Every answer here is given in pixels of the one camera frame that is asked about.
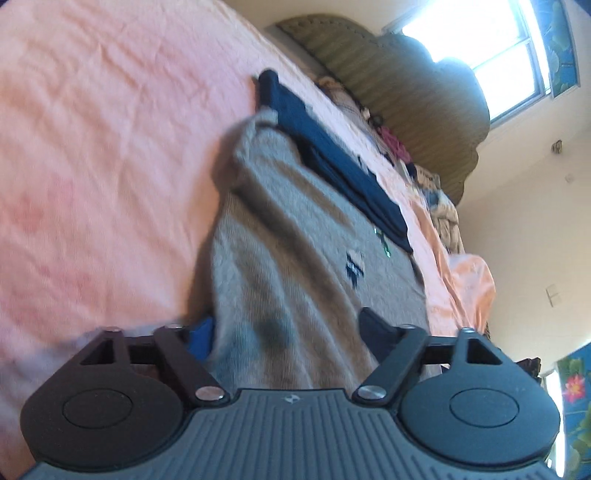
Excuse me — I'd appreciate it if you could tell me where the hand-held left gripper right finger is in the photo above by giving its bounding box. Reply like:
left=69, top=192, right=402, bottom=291
left=352, top=307, right=505, bottom=409

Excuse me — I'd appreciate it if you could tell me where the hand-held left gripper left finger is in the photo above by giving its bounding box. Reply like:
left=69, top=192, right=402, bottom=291
left=81, top=316, right=232, bottom=407

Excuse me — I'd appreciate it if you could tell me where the grey and navy sweater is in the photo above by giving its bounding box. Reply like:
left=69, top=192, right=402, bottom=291
left=203, top=69, right=432, bottom=393

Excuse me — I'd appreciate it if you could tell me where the pile of mixed clothes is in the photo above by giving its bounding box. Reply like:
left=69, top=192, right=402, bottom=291
left=316, top=76, right=465, bottom=254

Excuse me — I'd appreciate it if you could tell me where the pink bed blanket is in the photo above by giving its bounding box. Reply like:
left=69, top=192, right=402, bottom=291
left=0, top=0, right=497, bottom=398

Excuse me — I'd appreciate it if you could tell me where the blue floral curtain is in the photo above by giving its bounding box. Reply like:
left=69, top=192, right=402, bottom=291
left=531, top=0, right=581, bottom=99
left=556, top=342, right=591, bottom=480

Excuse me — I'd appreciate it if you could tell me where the olive green padded headboard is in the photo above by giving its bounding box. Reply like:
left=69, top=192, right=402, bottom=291
left=277, top=16, right=491, bottom=206

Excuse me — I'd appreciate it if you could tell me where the window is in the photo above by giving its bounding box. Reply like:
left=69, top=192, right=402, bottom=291
left=383, top=0, right=555, bottom=127

